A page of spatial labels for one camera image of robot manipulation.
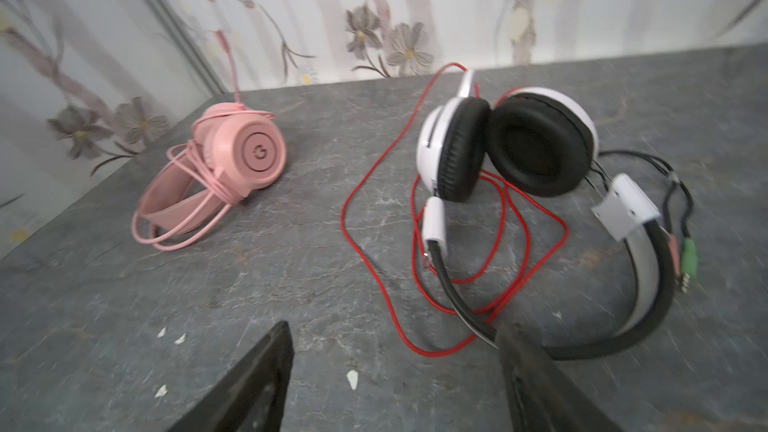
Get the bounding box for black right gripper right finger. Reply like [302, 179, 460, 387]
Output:
[496, 325, 620, 432]

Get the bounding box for black white headphones red cable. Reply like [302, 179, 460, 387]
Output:
[340, 62, 700, 361]

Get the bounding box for pink headphones with cable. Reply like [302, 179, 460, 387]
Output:
[131, 31, 287, 251]

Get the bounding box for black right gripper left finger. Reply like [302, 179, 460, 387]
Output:
[170, 321, 294, 431]

